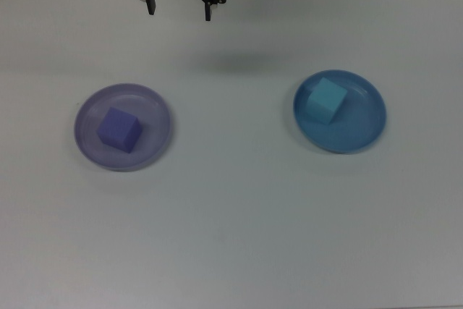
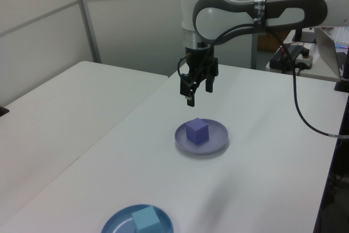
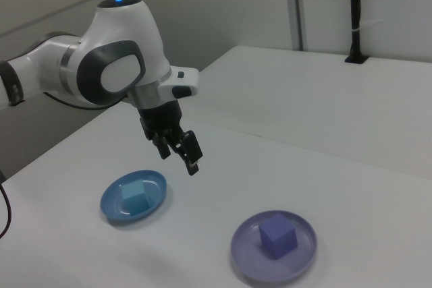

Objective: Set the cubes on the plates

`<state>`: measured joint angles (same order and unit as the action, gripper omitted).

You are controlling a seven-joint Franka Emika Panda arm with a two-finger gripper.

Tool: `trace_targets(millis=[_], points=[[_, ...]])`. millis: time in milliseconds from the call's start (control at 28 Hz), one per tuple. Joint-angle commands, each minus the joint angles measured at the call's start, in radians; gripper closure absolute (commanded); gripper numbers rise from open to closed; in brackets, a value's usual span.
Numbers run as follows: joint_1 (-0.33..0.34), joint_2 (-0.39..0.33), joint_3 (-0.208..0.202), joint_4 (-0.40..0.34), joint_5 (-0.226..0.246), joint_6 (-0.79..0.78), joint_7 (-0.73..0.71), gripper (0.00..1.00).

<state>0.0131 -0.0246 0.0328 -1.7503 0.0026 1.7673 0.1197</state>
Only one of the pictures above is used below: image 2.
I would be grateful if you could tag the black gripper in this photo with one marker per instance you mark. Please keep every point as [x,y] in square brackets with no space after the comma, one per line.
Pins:
[197,64]

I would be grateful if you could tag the purple cube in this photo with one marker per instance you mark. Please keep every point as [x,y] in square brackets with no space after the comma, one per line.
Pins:
[197,132]

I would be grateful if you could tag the teal cube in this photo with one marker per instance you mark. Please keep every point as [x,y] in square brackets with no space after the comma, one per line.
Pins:
[145,219]

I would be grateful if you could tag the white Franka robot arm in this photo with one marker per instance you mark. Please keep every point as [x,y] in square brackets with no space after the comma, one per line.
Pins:
[215,17]

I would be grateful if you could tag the purple plate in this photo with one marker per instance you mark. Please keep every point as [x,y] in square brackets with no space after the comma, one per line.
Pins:
[218,137]

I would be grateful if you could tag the cardboard box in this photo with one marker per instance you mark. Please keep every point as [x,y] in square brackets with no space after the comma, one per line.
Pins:
[268,42]

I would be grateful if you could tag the grey emergency stop button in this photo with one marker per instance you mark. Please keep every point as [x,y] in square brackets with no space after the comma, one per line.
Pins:
[306,59]

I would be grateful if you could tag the black monitor stand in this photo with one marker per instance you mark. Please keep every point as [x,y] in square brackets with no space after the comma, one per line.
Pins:
[298,35]

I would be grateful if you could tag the grey side desk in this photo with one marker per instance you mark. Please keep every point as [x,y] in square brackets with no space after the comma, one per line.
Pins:
[319,70]

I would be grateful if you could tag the silver laptop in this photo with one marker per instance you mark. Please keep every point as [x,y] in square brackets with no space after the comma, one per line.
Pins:
[325,50]

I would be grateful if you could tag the blue plate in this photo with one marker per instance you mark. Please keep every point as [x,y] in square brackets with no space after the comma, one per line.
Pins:
[120,222]

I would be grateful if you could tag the grey partition post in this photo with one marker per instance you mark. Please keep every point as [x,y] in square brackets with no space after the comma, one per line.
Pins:
[253,53]

